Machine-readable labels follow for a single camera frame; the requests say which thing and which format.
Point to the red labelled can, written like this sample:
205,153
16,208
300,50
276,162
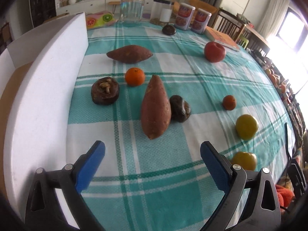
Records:
200,21
184,16

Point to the small reddish orange fruit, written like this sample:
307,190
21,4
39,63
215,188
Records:
229,102

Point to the yellow green apple lower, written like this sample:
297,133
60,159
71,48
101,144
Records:
246,160

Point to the orange book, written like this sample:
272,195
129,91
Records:
221,38

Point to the red apple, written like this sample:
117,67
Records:
214,52

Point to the white tv cabinet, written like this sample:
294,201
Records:
92,7

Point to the orange cushion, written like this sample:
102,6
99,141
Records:
202,5

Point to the small dark fruit far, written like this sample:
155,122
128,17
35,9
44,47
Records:
169,30

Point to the teal plaid tablecloth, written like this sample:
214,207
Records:
163,184

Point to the wooden chair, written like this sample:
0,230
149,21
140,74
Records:
229,24

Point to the clear glass jar gold lid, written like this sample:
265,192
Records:
131,10

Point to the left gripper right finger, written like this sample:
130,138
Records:
261,210

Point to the colourful fruit print bag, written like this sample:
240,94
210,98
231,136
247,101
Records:
100,20

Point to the right red labelled can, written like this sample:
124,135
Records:
200,21

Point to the white foam board box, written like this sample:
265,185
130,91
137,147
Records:
39,71

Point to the sweet potato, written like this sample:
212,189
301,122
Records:
130,54
155,109

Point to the yellow green apple upper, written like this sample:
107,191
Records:
246,126

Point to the clear plastic canister dark lid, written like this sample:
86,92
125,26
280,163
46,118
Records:
161,12

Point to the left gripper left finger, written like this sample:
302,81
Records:
43,210

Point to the dark brown glossy fruit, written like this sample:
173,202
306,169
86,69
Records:
180,109

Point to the dark brown mushroom left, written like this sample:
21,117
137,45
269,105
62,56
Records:
105,91

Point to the orange tangerine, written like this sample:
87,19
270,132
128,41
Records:
135,77

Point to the yellow green apple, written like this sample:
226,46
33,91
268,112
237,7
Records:
246,126
246,160

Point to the left red labelled can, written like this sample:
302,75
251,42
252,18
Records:
184,16

